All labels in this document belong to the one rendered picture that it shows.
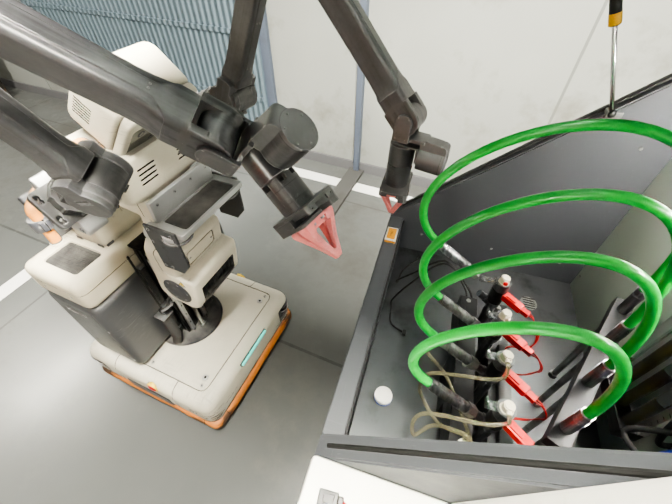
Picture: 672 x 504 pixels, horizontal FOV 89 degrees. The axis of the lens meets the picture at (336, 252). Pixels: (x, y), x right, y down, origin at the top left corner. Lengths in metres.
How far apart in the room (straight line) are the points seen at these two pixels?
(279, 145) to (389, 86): 0.35
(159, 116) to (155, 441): 1.53
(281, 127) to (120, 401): 1.70
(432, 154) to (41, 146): 0.68
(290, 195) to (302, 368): 1.36
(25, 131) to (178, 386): 1.11
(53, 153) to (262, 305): 1.14
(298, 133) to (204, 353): 1.26
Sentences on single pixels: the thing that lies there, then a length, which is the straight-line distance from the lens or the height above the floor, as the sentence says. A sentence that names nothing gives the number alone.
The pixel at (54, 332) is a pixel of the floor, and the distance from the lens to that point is 2.39.
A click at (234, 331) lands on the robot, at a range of 1.61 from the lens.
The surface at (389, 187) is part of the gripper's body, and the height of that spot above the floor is 1.13.
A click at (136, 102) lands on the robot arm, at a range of 0.49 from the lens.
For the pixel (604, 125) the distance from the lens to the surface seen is 0.55.
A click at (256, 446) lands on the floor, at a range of 1.70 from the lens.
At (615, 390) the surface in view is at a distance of 0.51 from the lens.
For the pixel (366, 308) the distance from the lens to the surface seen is 0.80.
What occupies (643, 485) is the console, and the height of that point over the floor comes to 1.29.
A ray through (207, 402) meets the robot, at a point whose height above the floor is 0.27.
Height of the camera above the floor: 1.62
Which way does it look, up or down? 47 degrees down
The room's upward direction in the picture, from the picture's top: straight up
